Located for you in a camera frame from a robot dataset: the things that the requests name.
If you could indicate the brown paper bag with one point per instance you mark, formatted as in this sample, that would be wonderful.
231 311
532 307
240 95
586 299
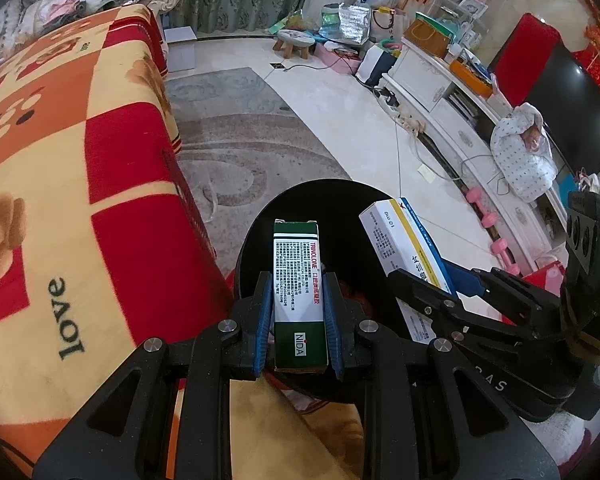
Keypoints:
427 37

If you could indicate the white tote bag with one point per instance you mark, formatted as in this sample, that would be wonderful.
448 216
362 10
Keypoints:
390 25

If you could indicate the white dotted bag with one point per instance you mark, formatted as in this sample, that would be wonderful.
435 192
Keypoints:
520 160

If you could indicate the white power strip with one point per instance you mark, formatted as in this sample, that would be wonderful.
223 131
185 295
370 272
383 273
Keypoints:
387 99
411 124

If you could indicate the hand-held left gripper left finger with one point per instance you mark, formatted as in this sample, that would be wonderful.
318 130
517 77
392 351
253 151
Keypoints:
264 325

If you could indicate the small wooden stool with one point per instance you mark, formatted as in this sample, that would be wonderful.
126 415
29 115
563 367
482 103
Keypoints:
295 42

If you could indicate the pink storage box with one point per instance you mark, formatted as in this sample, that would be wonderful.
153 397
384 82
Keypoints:
340 60

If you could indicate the silver insulated bag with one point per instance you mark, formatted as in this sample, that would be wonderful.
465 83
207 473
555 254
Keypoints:
354 22

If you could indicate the white fluffy cloth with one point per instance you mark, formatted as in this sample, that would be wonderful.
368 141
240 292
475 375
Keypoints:
560 440

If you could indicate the embroidered beige pillow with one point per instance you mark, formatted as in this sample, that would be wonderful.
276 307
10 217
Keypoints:
2 30

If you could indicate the pink floral pillow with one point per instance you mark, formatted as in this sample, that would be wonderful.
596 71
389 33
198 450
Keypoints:
65 2

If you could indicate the grey rug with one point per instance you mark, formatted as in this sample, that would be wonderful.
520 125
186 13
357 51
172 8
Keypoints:
240 135

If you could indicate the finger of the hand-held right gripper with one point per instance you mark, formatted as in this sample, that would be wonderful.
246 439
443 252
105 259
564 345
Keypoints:
467 280
420 295

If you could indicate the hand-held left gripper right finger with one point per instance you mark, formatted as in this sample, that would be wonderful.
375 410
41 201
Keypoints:
335 330

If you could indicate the blue yellow white medicine box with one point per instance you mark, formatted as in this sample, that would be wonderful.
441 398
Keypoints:
395 240

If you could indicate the black trash bin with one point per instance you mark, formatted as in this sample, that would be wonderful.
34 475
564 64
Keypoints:
340 220

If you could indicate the green white medicine box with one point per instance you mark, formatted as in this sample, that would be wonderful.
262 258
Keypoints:
297 285

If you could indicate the black television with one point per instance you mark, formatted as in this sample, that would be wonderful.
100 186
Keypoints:
580 115

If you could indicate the white cardboard box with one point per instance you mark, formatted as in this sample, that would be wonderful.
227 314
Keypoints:
180 50

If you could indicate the red cloth cover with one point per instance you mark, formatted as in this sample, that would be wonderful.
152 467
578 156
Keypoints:
525 55

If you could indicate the white tv cabinet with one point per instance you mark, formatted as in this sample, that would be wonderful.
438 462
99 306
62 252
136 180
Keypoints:
440 90

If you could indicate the green gift bag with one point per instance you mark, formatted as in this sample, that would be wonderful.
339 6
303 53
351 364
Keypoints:
330 20

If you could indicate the pink dumbbell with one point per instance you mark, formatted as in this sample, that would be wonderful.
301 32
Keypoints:
505 255
482 207

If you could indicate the printed checked blanket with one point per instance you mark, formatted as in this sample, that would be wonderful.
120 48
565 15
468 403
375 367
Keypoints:
80 160

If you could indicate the red wall ornament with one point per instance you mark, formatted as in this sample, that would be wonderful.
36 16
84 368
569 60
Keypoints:
597 60

